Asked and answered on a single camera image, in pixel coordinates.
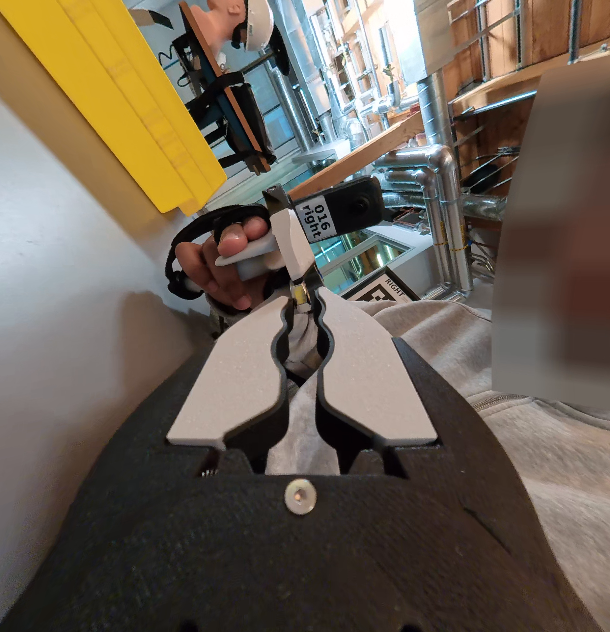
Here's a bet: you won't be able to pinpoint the white hard hat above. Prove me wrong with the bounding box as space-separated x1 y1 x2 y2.
241 0 275 52

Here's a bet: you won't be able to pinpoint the black-white marker board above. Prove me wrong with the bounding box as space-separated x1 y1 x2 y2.
342 267 420 303

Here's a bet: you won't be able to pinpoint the standing desk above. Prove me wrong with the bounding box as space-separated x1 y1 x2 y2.
179 0 277 177

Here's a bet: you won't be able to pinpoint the yellow plastic bin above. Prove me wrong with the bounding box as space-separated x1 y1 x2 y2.
0 0 228 216

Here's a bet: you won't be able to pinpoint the silver ventilation ducts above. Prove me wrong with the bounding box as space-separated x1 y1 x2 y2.
265 0 508 303

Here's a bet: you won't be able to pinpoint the wooden post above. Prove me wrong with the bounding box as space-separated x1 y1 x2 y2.
285 111 424 198

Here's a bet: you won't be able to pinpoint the person's right hand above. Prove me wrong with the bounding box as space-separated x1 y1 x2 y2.
176 217 272 313

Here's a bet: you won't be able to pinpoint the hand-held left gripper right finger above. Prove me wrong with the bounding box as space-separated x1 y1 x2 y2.
316 289 439 447

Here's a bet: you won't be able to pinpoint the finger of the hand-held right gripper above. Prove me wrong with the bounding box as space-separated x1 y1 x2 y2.
263 184 292 214
271 206 324 303

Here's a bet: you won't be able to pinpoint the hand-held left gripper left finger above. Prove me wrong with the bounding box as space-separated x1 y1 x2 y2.
167 295 291 451

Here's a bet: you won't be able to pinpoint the mannequin head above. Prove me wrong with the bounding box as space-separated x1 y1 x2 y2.
206 0 249 52

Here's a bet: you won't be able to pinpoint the black coiled cable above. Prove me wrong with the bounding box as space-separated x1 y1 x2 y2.
159 42 187 85

